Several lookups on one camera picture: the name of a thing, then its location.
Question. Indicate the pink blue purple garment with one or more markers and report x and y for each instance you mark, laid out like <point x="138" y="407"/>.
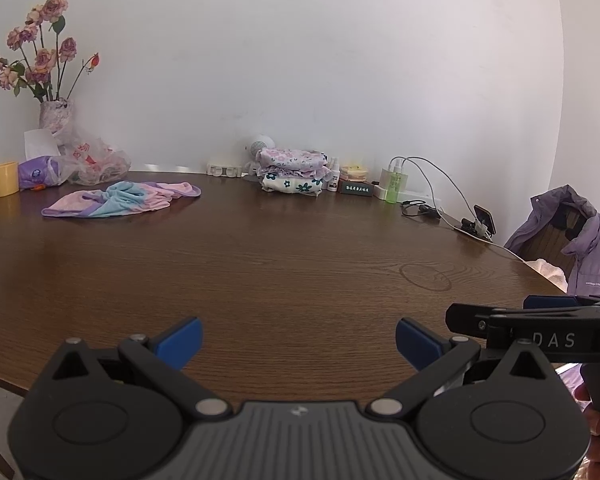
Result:
<point x="125" y="200"/>

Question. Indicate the green liquid bottle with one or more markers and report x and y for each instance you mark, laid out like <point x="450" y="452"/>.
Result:
<point x="394" y="190"/>

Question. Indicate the white power strip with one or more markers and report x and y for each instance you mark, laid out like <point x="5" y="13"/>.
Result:
<point x="415" y="194"/>

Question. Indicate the black phone clip holder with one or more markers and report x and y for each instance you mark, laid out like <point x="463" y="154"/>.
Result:
<point x="470" y="227"/>

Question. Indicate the purple tissue pack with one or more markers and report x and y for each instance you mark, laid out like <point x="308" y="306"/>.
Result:
<point x="35" y="174"/>

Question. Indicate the black earphones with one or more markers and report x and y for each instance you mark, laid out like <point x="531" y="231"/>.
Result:
<point x="422" y="208"/>

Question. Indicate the person's right hand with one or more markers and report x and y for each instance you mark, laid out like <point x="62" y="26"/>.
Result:
<point x="597" y="447"/>

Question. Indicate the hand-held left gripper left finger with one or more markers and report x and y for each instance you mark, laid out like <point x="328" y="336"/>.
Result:
<point x="182" y="342"/>

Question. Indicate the folded cream teal-flower cloth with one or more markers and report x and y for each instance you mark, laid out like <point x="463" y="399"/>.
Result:
<point x="290" y="186"/>

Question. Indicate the small white fan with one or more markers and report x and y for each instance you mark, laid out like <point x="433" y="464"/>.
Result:
<point x="257" y="146"/>

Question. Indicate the yellow cup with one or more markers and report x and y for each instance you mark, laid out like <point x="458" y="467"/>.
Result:
<point x="6" y="180"/>

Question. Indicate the black box with white print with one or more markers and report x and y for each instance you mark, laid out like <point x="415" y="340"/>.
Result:
<point x="357" y="188"/>

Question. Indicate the white plastic clip row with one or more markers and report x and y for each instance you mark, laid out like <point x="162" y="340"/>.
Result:
<point x="225" y="170"/>

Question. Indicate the small white spray bottle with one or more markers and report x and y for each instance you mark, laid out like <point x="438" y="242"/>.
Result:
<point x="334" y="180"/>

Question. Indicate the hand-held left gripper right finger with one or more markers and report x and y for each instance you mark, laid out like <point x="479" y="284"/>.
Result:
<point x="417" y="342"/>

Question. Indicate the white paper sheet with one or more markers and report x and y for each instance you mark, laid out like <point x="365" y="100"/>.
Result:
<point x="37" y="144"/>

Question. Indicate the dried rose bouquet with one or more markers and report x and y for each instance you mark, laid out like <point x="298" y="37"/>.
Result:
<point x="42" y="60"/>

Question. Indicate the pink floral dress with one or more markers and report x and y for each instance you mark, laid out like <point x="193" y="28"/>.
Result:
<point x="290" y="160"/>

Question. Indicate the black smartphone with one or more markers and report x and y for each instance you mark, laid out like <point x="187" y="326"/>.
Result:
<point x="485" y="217"/>

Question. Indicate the wooden chair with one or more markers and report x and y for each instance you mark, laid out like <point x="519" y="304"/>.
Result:
<point x="545" y="247"/>

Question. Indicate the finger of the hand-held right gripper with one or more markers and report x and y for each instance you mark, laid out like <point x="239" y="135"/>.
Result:
<point x="467" y="317"/>
<point x="550" y="302"/>

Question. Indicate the pink white fluffy cloth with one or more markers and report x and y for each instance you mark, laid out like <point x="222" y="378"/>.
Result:
<point x="547" y="271"/>

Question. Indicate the white power adapter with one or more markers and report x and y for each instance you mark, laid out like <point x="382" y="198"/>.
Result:
<point x="386" y="176"/>

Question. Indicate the mottled pink vase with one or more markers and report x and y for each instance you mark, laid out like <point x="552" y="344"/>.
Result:
<point x="55" y="116"/>

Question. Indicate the purple puffer jacket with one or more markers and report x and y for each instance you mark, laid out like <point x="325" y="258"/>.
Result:
<point x="597" y="250"/>

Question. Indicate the clear red-printed plastic bag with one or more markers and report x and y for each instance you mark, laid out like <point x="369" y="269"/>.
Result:
<point x="97" y="160"/>

